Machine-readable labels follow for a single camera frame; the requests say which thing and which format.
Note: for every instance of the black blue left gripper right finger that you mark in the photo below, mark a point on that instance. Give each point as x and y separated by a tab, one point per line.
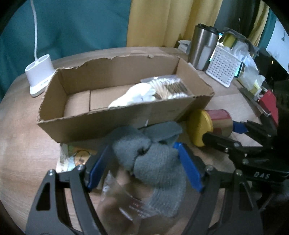
239	213

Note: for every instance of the yellow curtain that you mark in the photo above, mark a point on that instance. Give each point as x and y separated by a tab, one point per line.
164	23

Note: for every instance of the bag of cotton swabs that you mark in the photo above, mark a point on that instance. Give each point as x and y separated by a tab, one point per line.
168	87

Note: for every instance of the teal curtain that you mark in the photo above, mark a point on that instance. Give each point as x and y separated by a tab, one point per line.
65	28

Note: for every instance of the clear plastic bags pile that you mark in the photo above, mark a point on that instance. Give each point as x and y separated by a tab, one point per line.
250	77

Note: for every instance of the white lamp gooseneck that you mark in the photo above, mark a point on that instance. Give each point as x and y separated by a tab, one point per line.
35	29

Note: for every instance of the stainless steel tumbler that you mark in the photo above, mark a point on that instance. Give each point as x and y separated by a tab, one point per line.
202	45

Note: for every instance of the yellow sponge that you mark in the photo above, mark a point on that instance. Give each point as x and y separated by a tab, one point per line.
229	40

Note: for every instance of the clear plastic bag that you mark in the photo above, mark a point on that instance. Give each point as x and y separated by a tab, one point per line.
122	207

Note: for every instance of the white desk lamp base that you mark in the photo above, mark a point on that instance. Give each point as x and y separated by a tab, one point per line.
39	73

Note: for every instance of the grey knitted socks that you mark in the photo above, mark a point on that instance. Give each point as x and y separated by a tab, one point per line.
148	154

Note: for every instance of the white small box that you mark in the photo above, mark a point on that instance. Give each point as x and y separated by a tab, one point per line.
184	45

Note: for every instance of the red gold yellow-lid can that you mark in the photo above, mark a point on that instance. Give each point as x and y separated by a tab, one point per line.
203	121

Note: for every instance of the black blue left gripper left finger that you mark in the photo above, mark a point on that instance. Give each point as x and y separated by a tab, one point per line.
49	211

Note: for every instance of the cartoon tissue pack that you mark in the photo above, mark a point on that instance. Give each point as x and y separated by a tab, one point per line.
72	156

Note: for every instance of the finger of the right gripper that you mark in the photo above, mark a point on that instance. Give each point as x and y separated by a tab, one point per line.
229	146
255	130

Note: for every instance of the white perforated basket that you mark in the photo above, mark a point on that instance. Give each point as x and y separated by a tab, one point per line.
223	66

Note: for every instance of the red box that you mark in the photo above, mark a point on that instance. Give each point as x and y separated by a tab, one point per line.
268	103

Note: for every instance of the brown cardboard box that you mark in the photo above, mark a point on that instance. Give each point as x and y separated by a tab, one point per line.
91	100

